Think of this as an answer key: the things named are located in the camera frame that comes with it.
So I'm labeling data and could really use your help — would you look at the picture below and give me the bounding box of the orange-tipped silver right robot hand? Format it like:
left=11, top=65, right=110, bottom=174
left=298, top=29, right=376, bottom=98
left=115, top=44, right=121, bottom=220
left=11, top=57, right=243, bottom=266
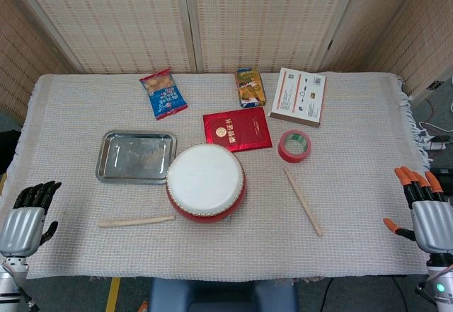
left=383, top=166, right=453, bottom=256

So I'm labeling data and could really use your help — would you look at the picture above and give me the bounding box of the black-fingered silver left robot hand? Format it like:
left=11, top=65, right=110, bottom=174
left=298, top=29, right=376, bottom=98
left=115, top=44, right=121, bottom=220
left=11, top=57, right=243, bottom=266
left=0, top=180, right=63, bottom=258

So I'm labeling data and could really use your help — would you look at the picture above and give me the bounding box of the wooden drumstick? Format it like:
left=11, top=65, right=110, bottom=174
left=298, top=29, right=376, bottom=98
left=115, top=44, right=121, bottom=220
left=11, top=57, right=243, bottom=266
left=283, top=168, right=324, bottom=238
left=98, top=214, right=176, bottom=229

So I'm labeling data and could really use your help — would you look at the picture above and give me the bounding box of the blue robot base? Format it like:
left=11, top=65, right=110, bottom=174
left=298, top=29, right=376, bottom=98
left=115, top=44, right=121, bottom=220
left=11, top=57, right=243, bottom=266
left=148, top=277, right=300, bottom=312

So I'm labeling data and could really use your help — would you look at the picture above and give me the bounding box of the rectangular metal tray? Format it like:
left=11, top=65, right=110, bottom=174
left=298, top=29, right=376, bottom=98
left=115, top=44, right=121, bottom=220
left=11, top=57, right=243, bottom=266
left=95, top=129, right=178, bottom=185

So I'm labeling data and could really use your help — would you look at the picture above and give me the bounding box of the red drum with white skin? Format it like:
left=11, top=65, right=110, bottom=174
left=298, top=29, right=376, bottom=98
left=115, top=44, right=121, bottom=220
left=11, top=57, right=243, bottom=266
left=165, top=143, right=248, bottom=225

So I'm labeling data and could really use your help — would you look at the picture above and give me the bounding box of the black bulky object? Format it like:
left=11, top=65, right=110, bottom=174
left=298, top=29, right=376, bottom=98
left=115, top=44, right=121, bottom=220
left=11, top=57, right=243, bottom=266
left=0, top=129, right=23, bottom=175

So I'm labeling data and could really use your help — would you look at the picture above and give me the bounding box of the beige woven tablecloth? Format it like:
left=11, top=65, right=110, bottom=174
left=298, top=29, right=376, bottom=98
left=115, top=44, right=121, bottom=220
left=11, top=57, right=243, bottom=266
left=0, top=72, right=450, bottom=281

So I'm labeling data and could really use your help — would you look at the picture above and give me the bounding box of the yellow floor tape strip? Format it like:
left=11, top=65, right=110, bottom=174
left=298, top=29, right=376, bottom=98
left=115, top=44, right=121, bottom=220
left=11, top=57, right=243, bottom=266
left=105, top=277, right=122, bottom=312

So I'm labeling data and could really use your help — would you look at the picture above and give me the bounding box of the red tape roll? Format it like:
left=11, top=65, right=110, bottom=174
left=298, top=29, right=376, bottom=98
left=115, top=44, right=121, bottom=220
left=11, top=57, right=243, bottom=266
left=277, top=129, right=313, bottom=164

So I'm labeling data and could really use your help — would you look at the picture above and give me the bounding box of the white cardboard product box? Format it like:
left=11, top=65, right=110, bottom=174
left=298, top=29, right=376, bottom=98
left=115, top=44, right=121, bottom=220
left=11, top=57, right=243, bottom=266
left=268, top=67, right=328, bottom=128

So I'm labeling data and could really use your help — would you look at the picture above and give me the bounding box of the blue snack bag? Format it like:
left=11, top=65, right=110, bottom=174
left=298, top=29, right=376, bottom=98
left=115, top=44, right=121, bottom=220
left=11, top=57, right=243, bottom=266
left=139, top=67, right=189, bottom=121

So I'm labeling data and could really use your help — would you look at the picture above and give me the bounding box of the red certificate booklet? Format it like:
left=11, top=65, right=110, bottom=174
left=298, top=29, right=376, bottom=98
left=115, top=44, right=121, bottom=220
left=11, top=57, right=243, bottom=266
left=202, top=106, right=274, bottom=153

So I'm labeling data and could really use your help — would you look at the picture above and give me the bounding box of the yellow snack box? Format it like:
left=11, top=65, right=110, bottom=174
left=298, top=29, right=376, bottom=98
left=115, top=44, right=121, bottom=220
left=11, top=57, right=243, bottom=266
left=234, top=68, right=267, bottom=109

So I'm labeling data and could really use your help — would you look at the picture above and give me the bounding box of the bamboo folding screen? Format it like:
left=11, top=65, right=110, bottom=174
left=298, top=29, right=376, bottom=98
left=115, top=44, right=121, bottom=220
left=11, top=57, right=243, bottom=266
left=0, top=0, right=453, bottom=122

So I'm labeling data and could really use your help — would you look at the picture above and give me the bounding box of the red floor cable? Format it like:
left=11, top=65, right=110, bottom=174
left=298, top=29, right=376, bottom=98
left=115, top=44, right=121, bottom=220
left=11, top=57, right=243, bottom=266
left=423, top=97, right=439, bottom=126

